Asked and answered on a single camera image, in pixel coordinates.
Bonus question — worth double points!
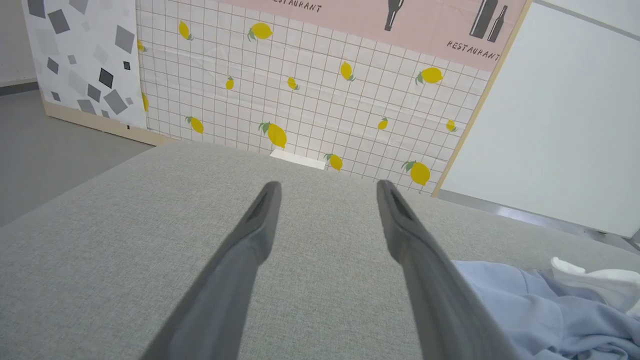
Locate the white cloth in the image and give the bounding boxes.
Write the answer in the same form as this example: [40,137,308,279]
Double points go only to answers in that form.
[550,256,640,318]

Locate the small white paper sheet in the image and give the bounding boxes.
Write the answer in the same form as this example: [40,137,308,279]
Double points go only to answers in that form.
[270,149,327,171]

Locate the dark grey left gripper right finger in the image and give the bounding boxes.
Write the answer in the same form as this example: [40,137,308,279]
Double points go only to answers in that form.
[376,179,521,360]

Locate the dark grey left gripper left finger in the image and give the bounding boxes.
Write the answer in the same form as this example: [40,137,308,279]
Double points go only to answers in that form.
[140,180,283,360]

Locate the light blue garment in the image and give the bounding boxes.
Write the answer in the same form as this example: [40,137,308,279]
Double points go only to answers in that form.
[452,260,640,360]

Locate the lemon tile print backdrop panel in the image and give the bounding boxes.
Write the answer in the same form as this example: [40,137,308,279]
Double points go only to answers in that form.
[135,0,533,197]

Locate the white partition board grey frame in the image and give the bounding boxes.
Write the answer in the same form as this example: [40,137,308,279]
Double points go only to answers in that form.
[432,0,640,251]

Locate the grey terrazzo print panel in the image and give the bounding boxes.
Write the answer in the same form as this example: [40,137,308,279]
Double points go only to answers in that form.
[21,0,176,147]

